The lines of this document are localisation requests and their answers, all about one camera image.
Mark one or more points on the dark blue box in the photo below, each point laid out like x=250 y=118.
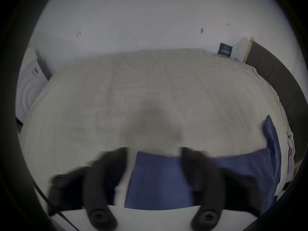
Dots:
x=225 y=49

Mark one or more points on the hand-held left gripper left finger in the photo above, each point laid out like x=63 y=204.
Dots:
x=96 y=177

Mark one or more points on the white phone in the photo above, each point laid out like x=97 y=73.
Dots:
x=290 y=138

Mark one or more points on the dark padded headboard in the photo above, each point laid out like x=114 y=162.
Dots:
x=276 y=71

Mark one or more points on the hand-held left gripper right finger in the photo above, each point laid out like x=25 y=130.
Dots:
x=204 y=177

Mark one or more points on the white washing machine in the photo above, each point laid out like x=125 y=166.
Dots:
x=29 y=80

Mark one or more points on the dark blue shirt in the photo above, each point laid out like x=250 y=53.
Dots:
x=163 y=182

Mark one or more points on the bed with beige sheet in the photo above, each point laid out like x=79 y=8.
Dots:
x=134 y=95

